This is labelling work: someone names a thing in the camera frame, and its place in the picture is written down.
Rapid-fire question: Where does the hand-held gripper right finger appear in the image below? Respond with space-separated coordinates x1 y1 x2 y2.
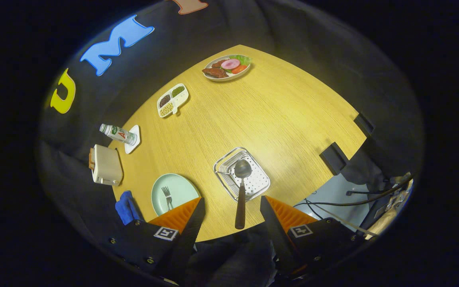
260 195 367 279

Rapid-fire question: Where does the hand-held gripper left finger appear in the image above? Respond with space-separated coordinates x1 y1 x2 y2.
106 197 206 284

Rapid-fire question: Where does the silver spoon wooden handle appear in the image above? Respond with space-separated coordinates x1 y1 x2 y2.
234 159 253 230

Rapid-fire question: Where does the silver fork wooden handle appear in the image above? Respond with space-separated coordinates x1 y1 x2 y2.
161 186 173 212

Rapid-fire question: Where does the pale green plate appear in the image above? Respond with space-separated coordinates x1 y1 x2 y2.
151 173 201 217

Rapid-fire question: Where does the metal drain tray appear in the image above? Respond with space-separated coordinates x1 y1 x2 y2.
213 147 271 202

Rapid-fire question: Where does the blue cloth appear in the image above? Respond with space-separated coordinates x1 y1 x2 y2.
115 190 144 226

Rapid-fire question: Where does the black table clamp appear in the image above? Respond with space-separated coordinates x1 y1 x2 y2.
319 142 349 176
353 113 375 138

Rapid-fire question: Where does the white coaster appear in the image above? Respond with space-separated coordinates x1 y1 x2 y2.
124 125 141 154

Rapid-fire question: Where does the cream white toaster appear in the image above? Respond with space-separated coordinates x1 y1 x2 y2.
90 144 124 187

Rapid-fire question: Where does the small white drink bottle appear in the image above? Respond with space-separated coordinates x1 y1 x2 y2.
99 123 138 146

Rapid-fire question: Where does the white divided bean dish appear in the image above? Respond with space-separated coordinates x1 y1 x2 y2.
157 83 190 118

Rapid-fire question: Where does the white food plate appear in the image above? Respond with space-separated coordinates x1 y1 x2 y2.
202 54 252 82

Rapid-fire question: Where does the brown meat piece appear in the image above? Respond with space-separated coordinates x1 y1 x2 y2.
202 67 229 79

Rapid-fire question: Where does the black cable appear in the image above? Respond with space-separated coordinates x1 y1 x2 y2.
293 174 413 208

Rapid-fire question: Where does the white cable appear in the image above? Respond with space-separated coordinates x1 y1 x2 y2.
313 202 378 236

